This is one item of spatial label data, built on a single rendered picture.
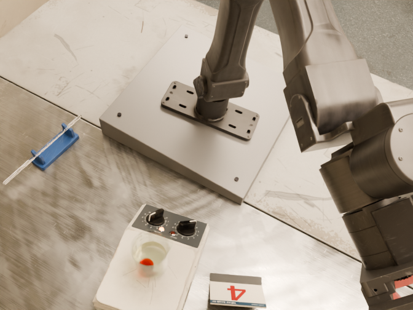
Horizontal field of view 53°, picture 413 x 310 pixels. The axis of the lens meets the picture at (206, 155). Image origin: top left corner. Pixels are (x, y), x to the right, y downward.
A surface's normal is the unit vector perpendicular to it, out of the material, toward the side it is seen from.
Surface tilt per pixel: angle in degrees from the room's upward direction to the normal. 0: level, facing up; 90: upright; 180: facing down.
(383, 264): 57
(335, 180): 70
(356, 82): 19
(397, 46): 0
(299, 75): 88
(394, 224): 41
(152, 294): 0
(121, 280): 0
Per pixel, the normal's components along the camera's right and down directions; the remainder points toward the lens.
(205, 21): 0.07, -0.54
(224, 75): 0.26, 0.84
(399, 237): -0.38, -0.01
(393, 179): -0.70, 0.64
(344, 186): -0.64, 0.13
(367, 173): -0.88, 0.38
